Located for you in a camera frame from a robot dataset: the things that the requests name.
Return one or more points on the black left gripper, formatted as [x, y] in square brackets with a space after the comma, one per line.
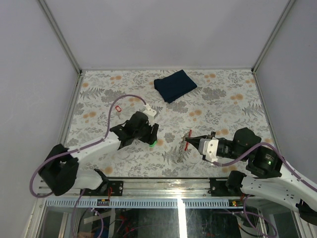
[153, 132]

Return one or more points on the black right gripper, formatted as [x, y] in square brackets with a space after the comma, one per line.
[195, 141]

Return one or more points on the steel key holder red handle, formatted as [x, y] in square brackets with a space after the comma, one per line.
[183, 147]

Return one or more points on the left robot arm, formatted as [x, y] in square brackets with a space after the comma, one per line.
[62, 171]

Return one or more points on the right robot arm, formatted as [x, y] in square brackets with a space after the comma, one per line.
[271, 178]

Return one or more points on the key with red tag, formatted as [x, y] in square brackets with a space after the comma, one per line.
[118, 108]

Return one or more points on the folded dark blue cloth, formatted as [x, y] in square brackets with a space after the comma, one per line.
[174, 86]

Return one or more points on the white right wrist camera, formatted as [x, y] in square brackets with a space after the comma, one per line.
[210, 150]

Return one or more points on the aluminium table edge rail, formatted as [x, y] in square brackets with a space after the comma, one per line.
[162, 188]

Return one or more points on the perforated cable duct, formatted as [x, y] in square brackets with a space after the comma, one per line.
[142, 203]

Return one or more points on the left aluminium frame post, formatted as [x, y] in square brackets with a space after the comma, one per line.
[59, 35]

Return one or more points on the aluminium frame post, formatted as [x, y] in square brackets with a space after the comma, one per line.
[59, 35]
[273, 35]

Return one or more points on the right aluminium frame post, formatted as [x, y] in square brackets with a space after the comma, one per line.
[273, 35]

